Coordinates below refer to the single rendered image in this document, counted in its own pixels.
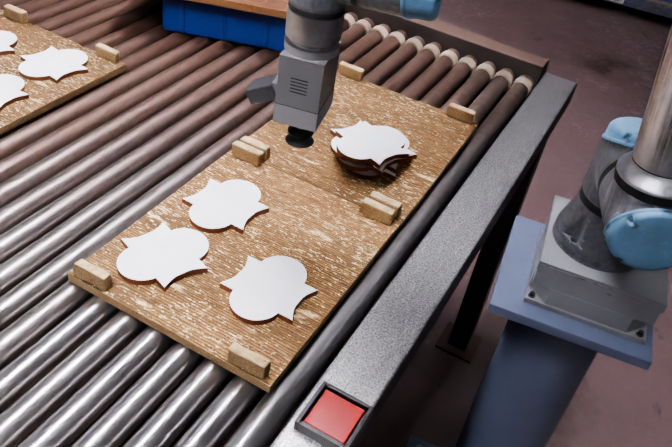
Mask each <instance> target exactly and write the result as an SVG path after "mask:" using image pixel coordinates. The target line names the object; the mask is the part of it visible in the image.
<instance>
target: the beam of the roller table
mask: <svg viewBox="0 0 672 447"><path fill-rule="evenodd" d="M576 86H577V83H575V82H572V81H570V80H567V79H564V78H561V77H558V76H556V75H553V74H550V73H545V74H544V75H543V76H542V78H541V79H540V81H539V82H538V83H537V85H536V86H535V87H534V89H533V90H532V91H531V93H530V94H529V95H528V97H527V98H526V100H525V101H524V102H523V104H522V105H521V106H520V108H519V109H518V110H517V112H516V113H515V114H514V116H513V117H512V119H511V120H510V121H509V123H508V124H507V125H506V127H505V128H504V129H503V131H502V132H501V133H500V135H499V136H498V138H497V139H496V140H495V142H494V143H493V144H492V146H491V147H490V148H489V150H488V151H487V152H486V154H485V155H484V157H483V158H482V159H481V161H480V162H479V163H478V165H477V166H476V167H475V169H474V170H473V171H472V173H471V174H470V176H469V177H468V178H467V180H466V181H465V182H464V184H463V185H462V186H461V188H460V189H459V190H458V192H457V193H456V195H455V196H454V197H453V199H452V200H451V201H450V203H449V204H448V205H447V207H446V208H445V209H444V211H443V212H442V214H441V215H440V216H439V218H438V219H437V220H436V222H435V223H434V224H433V226H432V227H431V228H430V230H429V231H428V233H427V234H426V235H425V237H424V238H423V239H422V241H421V242H420V243H419V245H418V246H417V247H416V249H415V250H414V252H413V253H412V254H411V256H410V257H409V258H408V260H407V261H406V262H405V264H404V265H403V266H402V268H401V269H400V271H399V272H398V273H397V275H396V276H395V277H394V279H393V280H392V281H391V283H390V284H389V285H388V287H387V288H386V290H385V291H384V292H383V294H382V295H381V296H380V298H379V299H378V300H377V302H376V303H375V304H374V306H373V307H372V309H371V310H370V311H369V313H368V314H367V315H366V317H365V318H364V319H363V321H362V322H361V323H360V325H359V326H358V327H357V329H356V330H355V332H354V333H353V334H352V336H351V337H350V338H349V340H348V341H347V342H346V344H345V345H344V346H343V348H342V349H341V351H340V352H339V353H338V355H337V356H336V357H335V359H334V360H333V361H332V363H331V364H330V365H329V367H328V368H327V370H326V371H325V372H324V374H323V375H322V376H321V378H320V379H319V380H318V382H317V383H316V384H315V386H314V387H313V389H312V390H311V391H310V393H309V394H308V395H307V397H306V398H305V399H304V401H303V402H302V403H301V405H300V406H299V408H298V409H297V410H296V412H295V413H294V414H293V416H292V417H291V418H290V420H289V421H288V422H287V424H286V425H285V427H284V428H283V429H282V431H281V432H280V433H279V435H278V436H277V437H276V439H275V440H274V441H273V443H272V444H271V446H270V447H325V446H323V445H321V444H320V443H318V442H316V441H314V440H313V439H311V438H309V437H308V436H306V435H304V434H302V433H301V432H299V431H298V430H295V429H294V422H295V420H296V418H297V417H298V416H299V414H300V413H301V411H302V410H303V409H304V407H305V406H306V405H307V403H308V402H309V400H310V399H311V398H312V396H313V395H314V394H315V392H316V391H317V389H318V388H319V387H320V385H321V384H322V383H323V381H326V382H328V383H330V384H332V385H334V386H335V387H337V388H339V389H341V390H343V391H345V392H346V393H348V394H350V395H352V396H354V397H356V398H357V399H359V400H361V401H363V402H365V403H367V404H368V405H370V406H372V407H374V410H373V414H372V416H371V418H370V420H369V421H368V423H367V424H366V426H365V428H364V429H363V431H362V432H361V434H360V436H359V437H358V439H357V440H356V442H355V444H354V445H353V447H359V445H360V443H361V442H362V440H363V438H364V437H365V435H366V434H367V432H368V430H369V429H370V427H371V425H372V424H373V422H374V421H375V419H376V417H377V416H378V414H379V412H380V411H381V409H382V408H383V406H384V404H385V403H386V401H387V399H388V398H389V396H390V395H391V393H392V391H393V390H394V388H395V386H396V385H397V383H398V382H399V380H400V378H401V377H402V375H403V373H404V372H405V370H406V369H407V367H408V365H409V364H410V362H411V360H412V359H413V357H414V356H415V354H416V352H417V351H418V349H419V347H420V346H421V344H422V343H423V341H424V339H425V338H426V336H427V334H428V333H429V331H430V330H431V328H432V326H433V325H434V323H435V321H436V320H437V318H438V317H439V315H440V313H441V312H442V310H443V308H444V307H445V305H446V304H447V302H448V300H449V299H450V297H451V295H452V294H453V292H454V291H455V289H456V287H457V286H458V284H459V282H460V281H461V279H462V277H463V276H464V274H465V273H466V271H467V269H468V268H469V266H470V264H471V263H472V261H473V260H474V258H475V256H476V255H477V253H478V251H479V250H480V248H481V247H482V245H483V243H484V242H485V240H486V238H487V237H488V235H489V234H490V232H491V230H492V229H493V227H494V225H495V224H496V222H497V221H498V219H499V217H500V216H501V214H502V212H503V211H504V209H505V208H506V206H507V204H508V203H509V201H510V199H511V198H512V196H513V195H514V193H515V191H516V190H517V188H518V186H519V185H520V183H521V182H522V180H523V178H524V177H525V175H526V173H527V172H528V170H529V169H530V167H531V165H532V164H533V162H534V160H535V159H536V157H537V156H538V154H539V152H540V151H541V149H542V147H543V146H544V144H545V143H546V141H547V139H548V138H549V136H550V134H551V133H552V131H553V130H554V128H555V126H556V125H557V123H558V121H559V120H560V118H561V117H562V115H563V113H564V112H565V110H566V108H567V107H568V105H569V104H570V102H571V99H572V96H573V94H574V91H575V89H576Z"/></svg>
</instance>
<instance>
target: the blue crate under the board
mask: <svg viewBox="0 0 672 447"><path fill-rule="evenodd" d="M162 15H163V29H164V30H169V31H175V32H180V33H185V34H191V35H196V36H201V37H207V38H212V39H218V40H223V41H228V42H234V43H239V44H245V45H250V46H255V47H261V48H266V49H271V50H277V51H283V50H284V37H285V26H286V19H285V18H280V17H274V16H269V15H263V14H258V13H253V12H247V11H242V10H236V9H231V8H226V7H220V6H215V5H209V4H204V3H198V2H193V1H188V0H162Z"/></svg>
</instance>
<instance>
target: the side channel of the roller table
mask: <svg viewBox="0 0 672 447"><path fill-rule="evenodd" d="M348 12H353V13H355V14H356V15H357V17H358V21H359V20H361V19H364V18H370V19H371V20H372V21H373V22H374V25H375V26H377V25H380V24H386V25H388V26H389V27H390V29H391V33H392V32H395V31H397V30H403V31H405V32H406V34H407V36H408V39H409V38H412V37H414V36H420V37H422V38H423V39H424V41H425V46H426V45H427V44H430V43H432V42H437V43H439V44H440V45H441V47H442V53H443V52H444V51H446V50H448V49H450V48H453V49H456V50H457V51H458V52H459V54H460V59H461V58H463V57H465V56H466V55H473V56H475V57H476V58H477V60H478V66H479V65H480V64H482V63H484V62H486V61H490V62H492V63H494V65H495V66H496V73H497V72H498V71H500V70H502V69H503V68H509V69H511V70H513V72H514V74H515V79H514V81H515V80H516V79H517V78H519V77H520V76H521V75H529V76H531V77H532V78H533V80H534V86H533V88H532V90H533V89H534V87H535V86H536V85H537V83H538V82H539V81H540V79H541V78H542V76H543V75H544V74H545V71H546V68H547V65H548V63H549V59H547V58H544V57H541V56H538V55H535V54H532V53H529V52H526V51H524V50H521V49H518V48H515V47H512V46H509V45H506V44H503V43H501V42H498V41H495V40H492V39H489V38H486V37H483V36H480V35H478V34H475V33H472V32H469V31H466V30H463V29H460V28H457V27H454V26H452V25H449V24H446V23H443V22H440V21H437V20H433V21H424V20H418V19H410V20H409V19H405V18H403V17H401V16H396V15H392V14H387V13H383V12H378V11H373V10H369V9H364V8H360V7H356V6H351V5H347V4H346V9H345V14H346V13H348ZM478 66H477V67H478ZM496 73H495V74H496ZM514 81H513V82H514Z"/></svg>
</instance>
